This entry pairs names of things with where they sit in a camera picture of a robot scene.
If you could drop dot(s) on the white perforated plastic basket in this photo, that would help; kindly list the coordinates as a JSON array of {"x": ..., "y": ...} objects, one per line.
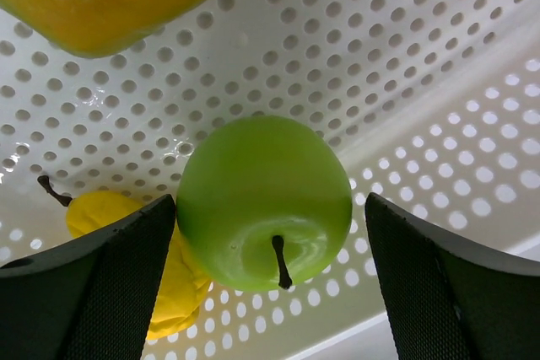
[{"x": 433, "y": 104}]

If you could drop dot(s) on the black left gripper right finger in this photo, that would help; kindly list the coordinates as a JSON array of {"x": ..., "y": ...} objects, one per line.
[{"x": 448, "y": 297}]

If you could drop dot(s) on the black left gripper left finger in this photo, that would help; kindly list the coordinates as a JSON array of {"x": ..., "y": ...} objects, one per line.
[{"x": 92, "y": 297}]

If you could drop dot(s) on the yellow bell pepper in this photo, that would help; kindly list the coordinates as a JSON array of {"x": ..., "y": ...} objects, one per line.
[{"x": 184, "y": 285}]

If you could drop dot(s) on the green apple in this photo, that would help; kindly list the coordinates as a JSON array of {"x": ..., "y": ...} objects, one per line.
[{"x": 264, "y": 203}]

